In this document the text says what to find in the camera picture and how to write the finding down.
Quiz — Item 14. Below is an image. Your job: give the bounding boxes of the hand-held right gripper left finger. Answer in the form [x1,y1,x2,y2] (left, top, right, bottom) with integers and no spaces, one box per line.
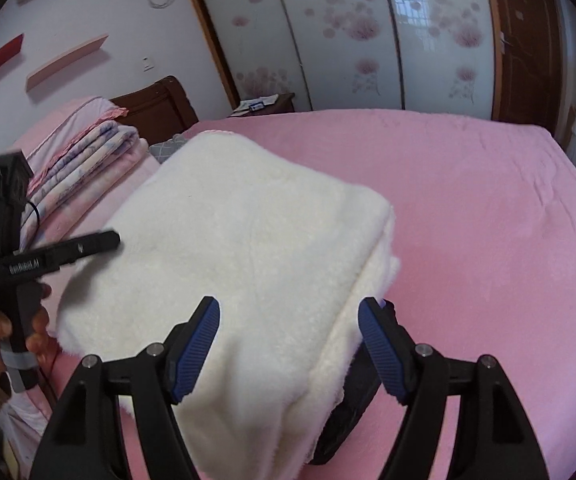
[29,296,221,480]

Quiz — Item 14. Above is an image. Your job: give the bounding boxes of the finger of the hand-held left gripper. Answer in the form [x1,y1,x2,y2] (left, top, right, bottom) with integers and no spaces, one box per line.
[50,230,121,272]

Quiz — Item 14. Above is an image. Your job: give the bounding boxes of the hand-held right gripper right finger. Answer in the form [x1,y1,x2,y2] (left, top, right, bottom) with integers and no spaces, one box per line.
[358,297,551,480]

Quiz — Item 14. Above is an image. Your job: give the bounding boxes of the white fuzzy cardigan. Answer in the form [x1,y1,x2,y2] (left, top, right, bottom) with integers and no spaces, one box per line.
[54,131,401,480]

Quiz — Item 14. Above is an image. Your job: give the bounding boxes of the black folded garment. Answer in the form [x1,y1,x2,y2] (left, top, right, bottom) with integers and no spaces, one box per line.
[310,305,399,465]

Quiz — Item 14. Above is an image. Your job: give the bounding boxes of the folded striped pink quilt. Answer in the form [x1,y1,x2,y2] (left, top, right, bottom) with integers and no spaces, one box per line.
[25,105,149,248]

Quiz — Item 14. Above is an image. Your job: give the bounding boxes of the grey patterned cloth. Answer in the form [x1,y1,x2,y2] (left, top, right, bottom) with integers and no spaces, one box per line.
[149,135,189,164]

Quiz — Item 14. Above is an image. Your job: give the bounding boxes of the dark wooden headboard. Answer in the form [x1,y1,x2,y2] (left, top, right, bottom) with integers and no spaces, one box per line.
[109,76,199,147]

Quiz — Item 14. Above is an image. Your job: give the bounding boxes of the pink bed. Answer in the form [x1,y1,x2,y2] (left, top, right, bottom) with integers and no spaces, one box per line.
[0,96,576,480]

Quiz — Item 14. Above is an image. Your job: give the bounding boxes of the papers on nightstand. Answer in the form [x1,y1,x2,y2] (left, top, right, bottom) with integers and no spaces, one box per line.
[233,95,279,113]

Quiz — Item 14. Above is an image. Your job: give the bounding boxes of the dark wooden nightstand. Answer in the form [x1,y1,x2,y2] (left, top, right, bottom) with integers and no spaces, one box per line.
[228,92,297,118]

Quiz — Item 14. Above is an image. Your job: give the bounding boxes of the floral sliding door wardrobe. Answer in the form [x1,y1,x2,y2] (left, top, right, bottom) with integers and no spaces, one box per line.
[178,0,506,121]

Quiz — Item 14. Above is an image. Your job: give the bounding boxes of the brown wooden door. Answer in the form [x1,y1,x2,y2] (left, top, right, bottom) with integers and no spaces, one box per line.
[485,0,566,133]

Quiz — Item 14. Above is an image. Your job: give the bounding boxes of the pink wall shelf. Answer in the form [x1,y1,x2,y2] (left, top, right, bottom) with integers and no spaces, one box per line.
[25,34,110,92]

